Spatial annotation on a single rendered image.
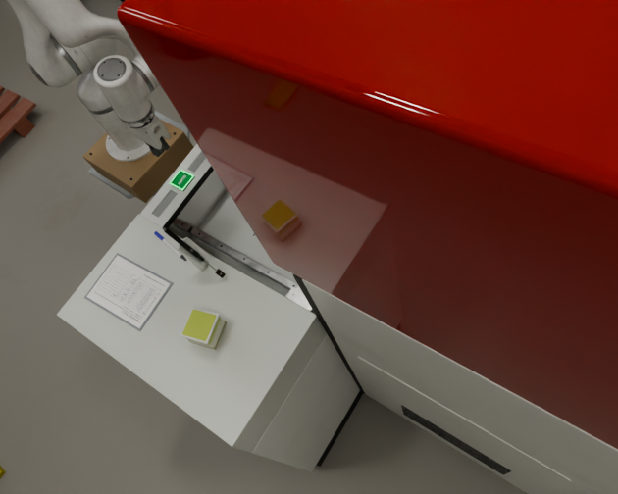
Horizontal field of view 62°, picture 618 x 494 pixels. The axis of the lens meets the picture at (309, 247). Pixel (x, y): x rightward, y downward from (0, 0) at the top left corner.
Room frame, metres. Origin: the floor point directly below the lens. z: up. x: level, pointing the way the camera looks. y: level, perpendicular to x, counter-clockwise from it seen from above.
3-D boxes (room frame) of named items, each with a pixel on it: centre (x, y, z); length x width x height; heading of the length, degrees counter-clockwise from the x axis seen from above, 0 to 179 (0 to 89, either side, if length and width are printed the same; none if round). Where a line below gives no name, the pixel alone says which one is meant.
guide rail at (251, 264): (0.73, 0.16, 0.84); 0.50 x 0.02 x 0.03; 35
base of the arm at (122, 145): (1.32, 0.37, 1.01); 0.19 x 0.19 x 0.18
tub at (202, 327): (0.54, 0.31, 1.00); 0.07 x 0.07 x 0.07; 50
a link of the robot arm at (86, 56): (1.33, 0.33, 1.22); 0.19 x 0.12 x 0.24; 111
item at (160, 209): (1.10, 0.15, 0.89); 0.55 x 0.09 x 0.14; 125
